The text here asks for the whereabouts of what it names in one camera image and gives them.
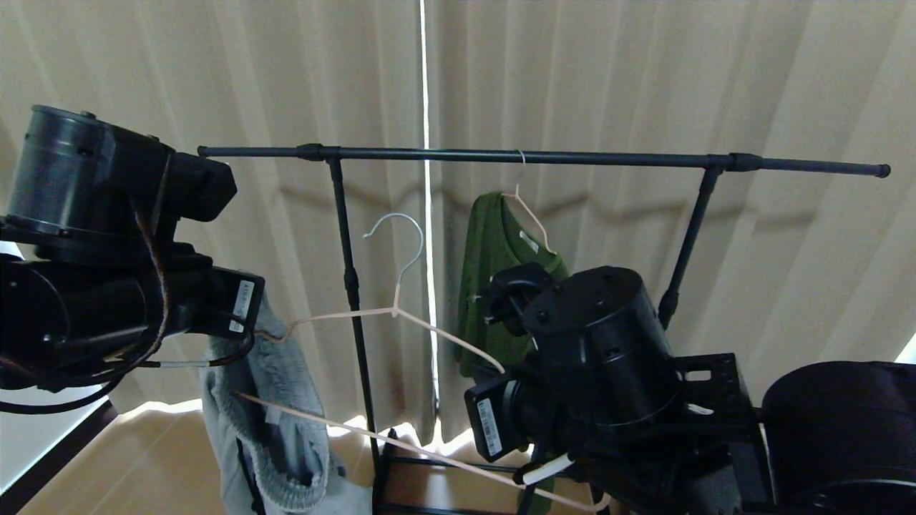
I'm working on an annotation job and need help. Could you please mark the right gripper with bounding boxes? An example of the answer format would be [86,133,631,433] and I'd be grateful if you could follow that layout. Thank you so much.
[464,368,573,464]

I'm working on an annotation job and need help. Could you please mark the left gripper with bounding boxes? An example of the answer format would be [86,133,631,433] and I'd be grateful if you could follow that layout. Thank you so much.
[168,266,266,338]

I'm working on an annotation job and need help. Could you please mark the pale grey garment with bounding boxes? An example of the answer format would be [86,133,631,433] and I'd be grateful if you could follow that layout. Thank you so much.
[199,293,374,515]

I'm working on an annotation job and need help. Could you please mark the pink clothes hanger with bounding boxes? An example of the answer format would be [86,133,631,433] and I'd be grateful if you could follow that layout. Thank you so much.
[233,212,613,514]
[501,150,557,255]

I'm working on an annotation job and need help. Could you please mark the green sleeveless shirt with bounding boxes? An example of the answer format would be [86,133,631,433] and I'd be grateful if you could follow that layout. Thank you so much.
[452,191,572,515]

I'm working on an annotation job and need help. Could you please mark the black clothes rack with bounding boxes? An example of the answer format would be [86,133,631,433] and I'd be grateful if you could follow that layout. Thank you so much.
[197,143,892,515]

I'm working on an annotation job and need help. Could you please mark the beige curtain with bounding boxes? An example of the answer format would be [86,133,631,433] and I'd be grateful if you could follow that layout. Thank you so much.
[0,0,916,458]

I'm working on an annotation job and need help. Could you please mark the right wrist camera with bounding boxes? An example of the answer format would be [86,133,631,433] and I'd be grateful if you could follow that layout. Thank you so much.
[477,262,557,337]

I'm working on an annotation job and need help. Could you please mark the black cable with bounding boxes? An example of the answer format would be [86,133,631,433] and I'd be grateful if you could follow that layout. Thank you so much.
[0,378,124,417]

